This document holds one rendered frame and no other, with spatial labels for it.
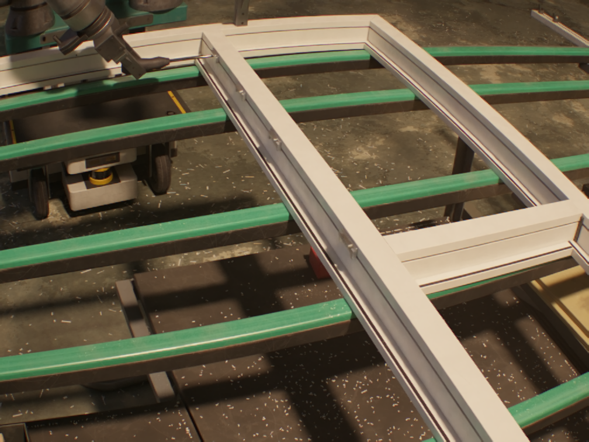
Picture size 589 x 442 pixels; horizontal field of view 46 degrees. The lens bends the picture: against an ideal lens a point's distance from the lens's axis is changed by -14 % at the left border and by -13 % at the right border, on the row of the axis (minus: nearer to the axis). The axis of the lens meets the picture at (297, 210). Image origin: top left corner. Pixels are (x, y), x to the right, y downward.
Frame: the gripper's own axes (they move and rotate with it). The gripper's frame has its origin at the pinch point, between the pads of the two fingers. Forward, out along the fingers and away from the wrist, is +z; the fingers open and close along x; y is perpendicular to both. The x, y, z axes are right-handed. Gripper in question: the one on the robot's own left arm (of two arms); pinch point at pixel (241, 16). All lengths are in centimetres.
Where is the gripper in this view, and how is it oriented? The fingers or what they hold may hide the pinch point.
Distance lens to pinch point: 178.4
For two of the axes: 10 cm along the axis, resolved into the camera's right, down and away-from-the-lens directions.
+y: 9.3, -1.4, 3.4
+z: -0.8, 8.2, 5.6
